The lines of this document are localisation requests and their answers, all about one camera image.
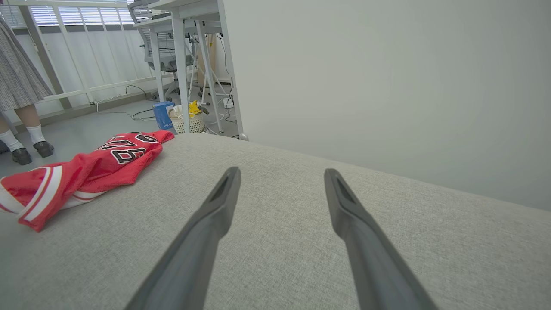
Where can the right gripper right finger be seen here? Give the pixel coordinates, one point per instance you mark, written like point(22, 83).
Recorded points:
point(366, 249)

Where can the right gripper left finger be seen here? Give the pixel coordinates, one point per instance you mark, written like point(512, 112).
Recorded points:
point(202, 232)

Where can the red basketball jersey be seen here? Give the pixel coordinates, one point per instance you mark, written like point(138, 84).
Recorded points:
point(86, 174)

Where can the white plastic laundry basket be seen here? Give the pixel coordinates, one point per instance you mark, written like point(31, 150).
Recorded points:
point(191, 125)

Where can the blue cardboard box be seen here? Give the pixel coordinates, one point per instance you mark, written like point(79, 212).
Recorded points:
point(162, 115)

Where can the yellow item in basket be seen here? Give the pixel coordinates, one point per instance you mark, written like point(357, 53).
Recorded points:
point(194, 107)

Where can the white power strip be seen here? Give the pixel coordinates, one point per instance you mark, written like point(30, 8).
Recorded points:
point(228, 103)

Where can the white desk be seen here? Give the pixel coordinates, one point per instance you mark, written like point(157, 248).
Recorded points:
point(181, 64)

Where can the grey mesh office chair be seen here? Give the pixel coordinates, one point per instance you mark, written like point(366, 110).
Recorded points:
point(168, 64)

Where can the brown cardboard panel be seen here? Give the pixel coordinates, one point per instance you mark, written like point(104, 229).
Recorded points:
point(210, 56)

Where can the black shoe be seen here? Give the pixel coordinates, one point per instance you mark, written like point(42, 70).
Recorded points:
point(21, 156)
point(44, 148)

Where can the white window railing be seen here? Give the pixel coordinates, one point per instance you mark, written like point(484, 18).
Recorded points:
point(77, 64)

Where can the person in grey skirt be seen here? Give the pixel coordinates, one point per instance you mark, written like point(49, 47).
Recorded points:
point(17, 77)

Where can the white window blinds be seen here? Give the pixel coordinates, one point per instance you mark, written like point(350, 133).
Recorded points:
point(86, 15)

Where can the white partition frame post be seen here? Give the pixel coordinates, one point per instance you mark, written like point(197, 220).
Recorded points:
point(230, 77)

